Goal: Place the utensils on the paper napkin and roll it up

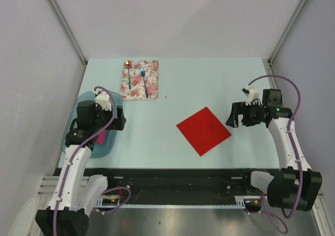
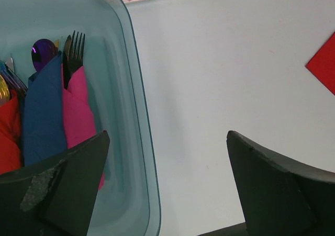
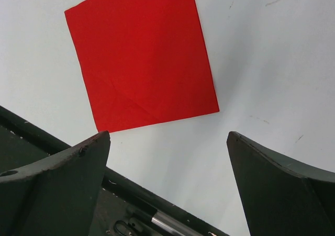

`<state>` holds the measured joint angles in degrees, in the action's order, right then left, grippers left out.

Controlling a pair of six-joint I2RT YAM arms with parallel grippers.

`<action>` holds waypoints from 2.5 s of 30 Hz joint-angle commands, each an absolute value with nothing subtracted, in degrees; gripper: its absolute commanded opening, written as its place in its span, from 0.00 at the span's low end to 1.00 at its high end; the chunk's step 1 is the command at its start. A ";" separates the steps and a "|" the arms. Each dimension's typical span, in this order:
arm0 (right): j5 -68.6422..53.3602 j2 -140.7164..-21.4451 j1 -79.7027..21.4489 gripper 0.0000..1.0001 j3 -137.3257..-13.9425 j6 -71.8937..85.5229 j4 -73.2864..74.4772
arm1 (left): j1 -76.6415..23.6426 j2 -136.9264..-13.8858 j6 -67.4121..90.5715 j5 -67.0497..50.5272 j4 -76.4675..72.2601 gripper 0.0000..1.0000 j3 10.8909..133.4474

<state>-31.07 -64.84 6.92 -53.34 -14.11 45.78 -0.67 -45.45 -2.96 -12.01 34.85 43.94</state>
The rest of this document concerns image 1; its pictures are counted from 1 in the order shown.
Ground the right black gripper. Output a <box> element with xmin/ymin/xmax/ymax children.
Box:
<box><xmin>226</xmin><ymin>100</ymin><xmax>264</xmax><ymax>128</ymax></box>

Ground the red paper napkin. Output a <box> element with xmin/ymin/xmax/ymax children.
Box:
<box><xmin>176</xmin><ymin>107</ymin><xmax>231</xmax><ymax>156</ymax></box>

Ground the blue fork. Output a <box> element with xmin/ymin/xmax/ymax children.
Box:
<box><xmin>140</xmin><ymin>67</ymin><xmax>149</xmax><ymax>98</ymax></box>

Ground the blue handled spoon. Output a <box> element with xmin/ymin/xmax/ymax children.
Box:
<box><xmin>124</xmin><ymin>60</ymin><xmax>132</xmax><ymax>89</ymax></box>

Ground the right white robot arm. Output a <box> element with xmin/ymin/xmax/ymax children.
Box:
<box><xmin>226</xmin><ymin>85</ymin><xmax>322</xmax><ymax>211</ymax></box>

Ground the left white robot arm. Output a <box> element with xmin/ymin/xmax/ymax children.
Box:
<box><xmin>35</xmin><ymin>100</ymin><xmax>126</xmax><ymax>235</ymax></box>

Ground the pink rolled napkin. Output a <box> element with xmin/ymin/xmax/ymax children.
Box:
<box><xmin>95</xmin><ymin>130</ymin><xmax>107</xmax><ymax>144</ymax></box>

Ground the teal plastic bin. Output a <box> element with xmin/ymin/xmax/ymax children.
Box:
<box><xmin>61</xmin><ymin>92</ymin><xmax>123</xmax><ymax>158</ymax></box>

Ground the floral pattern tray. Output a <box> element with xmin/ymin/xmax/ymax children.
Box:
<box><xmin>120</xmin><ymin>60</ymin><xmax>159</xmax><ymax>100</ymax></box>

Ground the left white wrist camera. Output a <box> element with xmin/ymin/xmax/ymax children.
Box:
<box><xmin>93</xmin><ymin>90</ymin><xmax>112</xmax><ymax>111</ymax></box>

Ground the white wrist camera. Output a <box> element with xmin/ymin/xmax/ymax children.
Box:
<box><xmin>242</xmin><ymin>85</ymin><xmax>260</xmax><ymax>105</ymax></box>
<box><xmin>93</xmin><ymin>90</ymin><xmax>112</xmax><ymax>111</ymax></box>

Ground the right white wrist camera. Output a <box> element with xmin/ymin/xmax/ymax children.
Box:
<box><xmin>242</xmin><ymin>85</ymin><xmax>260</xmax><ymax>105</ymax></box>

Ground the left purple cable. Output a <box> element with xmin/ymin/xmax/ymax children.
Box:
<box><xmin>53</xmin><ymin>86</ymin><xmax>131</xmax><ymax>235</ymax></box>

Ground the purple cable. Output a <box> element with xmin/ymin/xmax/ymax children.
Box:
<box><xmin>53</xmin><ymin>86</ymin><xmax>131</xmax><ymax>235</ymax></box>
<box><xmin>247</xmin><ymin>75</ymin><xmax>304</xmax><ymax>234</ymax></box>

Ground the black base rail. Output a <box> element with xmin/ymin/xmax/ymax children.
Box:
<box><xmin>53</xmin><ymin>167</ymin><xmax>278</xmax><ymax>206</ymax></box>

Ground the light blue cable duct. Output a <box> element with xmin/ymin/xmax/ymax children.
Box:
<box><xmin>96</xmin><ymin>195</ymin><xmax>247</xmax><ymax>208</ymax></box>

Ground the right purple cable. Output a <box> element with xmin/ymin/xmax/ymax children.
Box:
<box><xmin>247</xmin><ymin>75</ymin><xmax>304</xmax><ymax>234</ymax></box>

